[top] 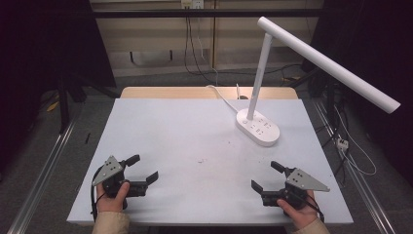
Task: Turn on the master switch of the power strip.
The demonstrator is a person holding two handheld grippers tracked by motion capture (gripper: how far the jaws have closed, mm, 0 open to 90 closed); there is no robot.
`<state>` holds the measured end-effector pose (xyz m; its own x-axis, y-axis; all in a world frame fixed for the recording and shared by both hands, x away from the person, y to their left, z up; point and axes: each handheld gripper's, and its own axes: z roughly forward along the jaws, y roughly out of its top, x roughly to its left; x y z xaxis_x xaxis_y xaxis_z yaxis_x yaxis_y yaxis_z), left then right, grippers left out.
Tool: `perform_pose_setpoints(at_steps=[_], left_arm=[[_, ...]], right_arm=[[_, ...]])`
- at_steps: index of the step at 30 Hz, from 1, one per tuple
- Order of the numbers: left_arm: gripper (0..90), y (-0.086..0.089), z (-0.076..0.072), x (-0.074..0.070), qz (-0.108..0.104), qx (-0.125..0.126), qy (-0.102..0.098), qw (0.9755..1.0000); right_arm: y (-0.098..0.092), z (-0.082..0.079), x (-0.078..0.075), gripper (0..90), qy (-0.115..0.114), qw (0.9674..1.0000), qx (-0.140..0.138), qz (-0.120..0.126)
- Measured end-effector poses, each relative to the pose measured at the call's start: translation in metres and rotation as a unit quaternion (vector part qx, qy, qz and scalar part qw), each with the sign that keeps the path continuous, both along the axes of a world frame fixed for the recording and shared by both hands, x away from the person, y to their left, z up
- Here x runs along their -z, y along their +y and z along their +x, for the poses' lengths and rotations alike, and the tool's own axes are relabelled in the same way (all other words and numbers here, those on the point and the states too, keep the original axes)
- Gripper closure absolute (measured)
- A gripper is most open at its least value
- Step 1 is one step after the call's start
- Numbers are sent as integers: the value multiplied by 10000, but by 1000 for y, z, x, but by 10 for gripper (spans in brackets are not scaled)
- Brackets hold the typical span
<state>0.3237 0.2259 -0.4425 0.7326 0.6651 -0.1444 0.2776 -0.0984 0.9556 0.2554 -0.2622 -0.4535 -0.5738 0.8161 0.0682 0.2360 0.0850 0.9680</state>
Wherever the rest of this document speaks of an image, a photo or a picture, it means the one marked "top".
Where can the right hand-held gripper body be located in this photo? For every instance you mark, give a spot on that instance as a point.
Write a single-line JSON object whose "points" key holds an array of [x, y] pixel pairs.
{"points": [[297, 183]]}

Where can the wooden table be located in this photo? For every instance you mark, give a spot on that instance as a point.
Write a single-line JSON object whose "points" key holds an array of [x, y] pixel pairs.
{"points": [[181, 92]]}

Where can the person's right hand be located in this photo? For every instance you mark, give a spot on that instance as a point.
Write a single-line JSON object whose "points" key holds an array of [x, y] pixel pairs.
{"points": [[300, 216]]}

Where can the white power strip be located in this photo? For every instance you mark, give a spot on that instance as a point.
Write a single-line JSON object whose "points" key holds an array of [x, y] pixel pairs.
{"points": [[342, 143]]}

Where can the person's left hand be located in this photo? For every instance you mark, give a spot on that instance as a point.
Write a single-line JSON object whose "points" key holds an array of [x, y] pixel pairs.
{"points": [[110, 204]]}

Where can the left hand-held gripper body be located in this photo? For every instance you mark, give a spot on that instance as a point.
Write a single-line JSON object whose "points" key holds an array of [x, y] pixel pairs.
{"points": [[112, 182]]}

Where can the white desk lamp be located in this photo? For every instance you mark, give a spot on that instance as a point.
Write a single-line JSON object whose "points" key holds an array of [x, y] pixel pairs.
{"points": [[259, 130]]}

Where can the metal floor rail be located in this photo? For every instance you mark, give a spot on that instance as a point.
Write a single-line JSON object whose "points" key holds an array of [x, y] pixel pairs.
{"points": [[42, 172], [363, 188]]}

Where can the white wall outlet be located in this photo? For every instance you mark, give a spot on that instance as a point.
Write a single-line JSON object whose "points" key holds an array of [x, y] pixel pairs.
{"points": [[192, 4]]}

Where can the black metal stand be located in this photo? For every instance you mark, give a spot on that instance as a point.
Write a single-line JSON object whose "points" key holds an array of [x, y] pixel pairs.
{"points": [[65, 97]]}

